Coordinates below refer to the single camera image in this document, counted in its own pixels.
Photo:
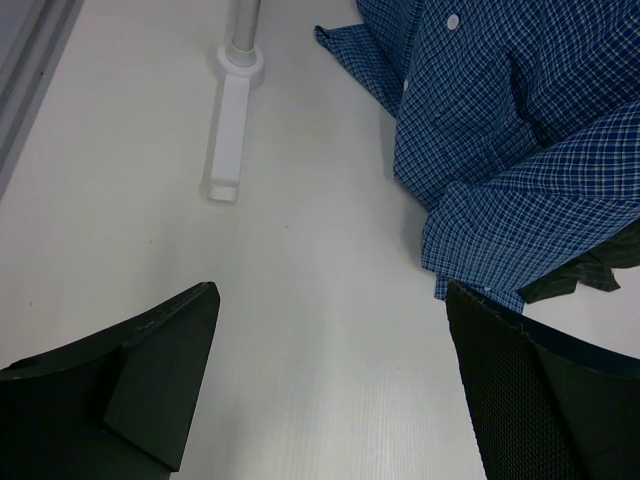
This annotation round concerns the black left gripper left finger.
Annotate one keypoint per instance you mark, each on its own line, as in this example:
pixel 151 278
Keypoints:
pixel 117 404

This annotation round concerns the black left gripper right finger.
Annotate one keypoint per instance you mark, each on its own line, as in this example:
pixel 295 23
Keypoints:
pixel 543 404

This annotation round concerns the dark striped shirt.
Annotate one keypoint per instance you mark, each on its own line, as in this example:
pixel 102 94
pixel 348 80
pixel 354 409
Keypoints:
pixel 594 268

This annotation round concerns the blue checkered shirt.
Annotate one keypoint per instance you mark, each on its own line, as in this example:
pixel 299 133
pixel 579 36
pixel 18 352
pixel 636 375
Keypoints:
pixel 517 128

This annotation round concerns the white clothes rack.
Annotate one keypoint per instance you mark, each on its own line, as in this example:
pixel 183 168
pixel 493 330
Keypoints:
pixel 238 68

